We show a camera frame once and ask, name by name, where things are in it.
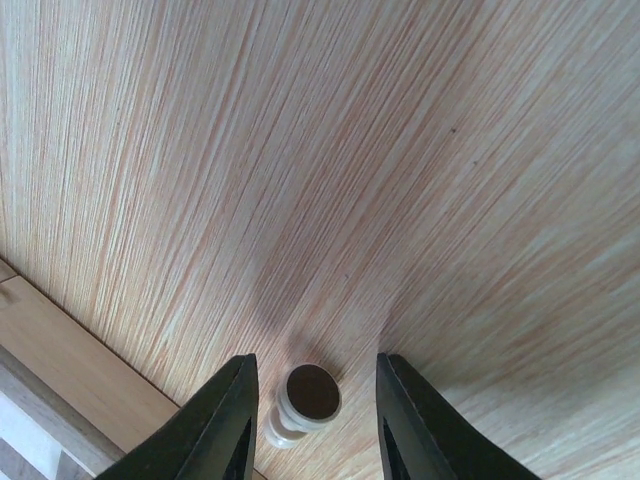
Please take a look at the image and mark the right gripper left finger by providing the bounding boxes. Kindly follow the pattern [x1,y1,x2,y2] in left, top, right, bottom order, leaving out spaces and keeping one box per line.
[98,354,258,480]

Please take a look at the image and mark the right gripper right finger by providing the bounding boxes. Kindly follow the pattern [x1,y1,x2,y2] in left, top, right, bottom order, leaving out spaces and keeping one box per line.
[376,353,537,479]

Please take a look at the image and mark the light piece off board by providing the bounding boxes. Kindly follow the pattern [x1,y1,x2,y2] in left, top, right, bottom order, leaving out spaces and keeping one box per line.
[264,363,342,449]

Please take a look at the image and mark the wooden chess board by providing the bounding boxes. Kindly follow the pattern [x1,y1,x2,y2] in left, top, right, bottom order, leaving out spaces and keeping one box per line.
[1,263,178,478]

